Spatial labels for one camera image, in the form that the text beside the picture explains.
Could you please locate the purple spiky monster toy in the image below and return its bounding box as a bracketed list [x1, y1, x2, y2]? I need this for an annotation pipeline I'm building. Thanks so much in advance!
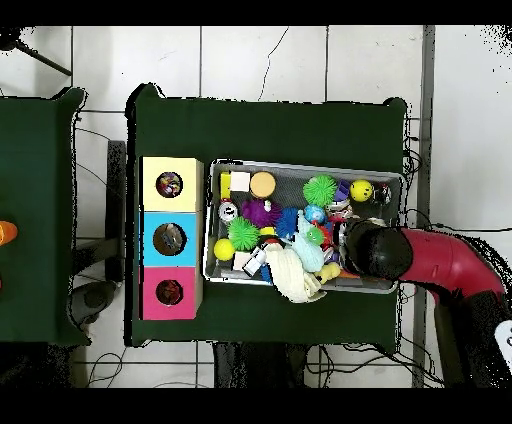
[240, 198, 283, 228]

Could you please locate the orange tiger plush toy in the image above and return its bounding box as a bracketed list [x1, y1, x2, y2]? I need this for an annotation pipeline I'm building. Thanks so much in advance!
[156, 280, 184, 306]

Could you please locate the yellow smiley ball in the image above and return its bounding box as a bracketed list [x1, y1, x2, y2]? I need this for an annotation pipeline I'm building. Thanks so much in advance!
[349, 179, 374, 203]

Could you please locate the silver mesh bin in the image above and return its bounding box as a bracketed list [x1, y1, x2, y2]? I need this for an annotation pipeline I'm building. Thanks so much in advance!
[202, 159, 405, 295]

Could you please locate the black tripod leg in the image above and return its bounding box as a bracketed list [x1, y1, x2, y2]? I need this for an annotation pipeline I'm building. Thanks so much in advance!
[0, 27, 74, 78]

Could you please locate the orange object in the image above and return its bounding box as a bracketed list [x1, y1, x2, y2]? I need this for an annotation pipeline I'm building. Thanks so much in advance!
[0, 220, 20, 246]

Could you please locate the pale wooden cube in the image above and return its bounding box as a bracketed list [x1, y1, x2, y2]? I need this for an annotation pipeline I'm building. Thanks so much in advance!
[229, 171, 252, 193]

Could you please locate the light blue cloth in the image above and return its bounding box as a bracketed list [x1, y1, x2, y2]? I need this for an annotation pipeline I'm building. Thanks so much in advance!
[291, 210, 326, 273]

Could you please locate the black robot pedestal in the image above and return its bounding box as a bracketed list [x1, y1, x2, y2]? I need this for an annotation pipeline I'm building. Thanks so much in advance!
[213, 341, 309, 388]

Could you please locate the orange foam disc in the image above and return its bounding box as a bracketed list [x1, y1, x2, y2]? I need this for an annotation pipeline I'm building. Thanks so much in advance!
[249, 171, 277, 200]

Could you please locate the yellow tennis ball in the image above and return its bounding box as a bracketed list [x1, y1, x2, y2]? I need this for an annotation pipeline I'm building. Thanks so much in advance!
[212, 238, 236, 262]

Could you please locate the cream waffle cloth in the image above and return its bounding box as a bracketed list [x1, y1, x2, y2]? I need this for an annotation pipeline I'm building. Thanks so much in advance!
[264, 242, 327, 304]

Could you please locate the black cable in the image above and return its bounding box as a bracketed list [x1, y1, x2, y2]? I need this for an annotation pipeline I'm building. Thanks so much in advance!
[403, 207, 512, 234]
[303, 342, 445, 388]

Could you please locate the green spiky rubber ball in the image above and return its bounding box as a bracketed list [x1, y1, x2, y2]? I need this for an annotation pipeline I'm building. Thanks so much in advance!
[302, 174, 338, 208]
[227, 216, 261, 252]

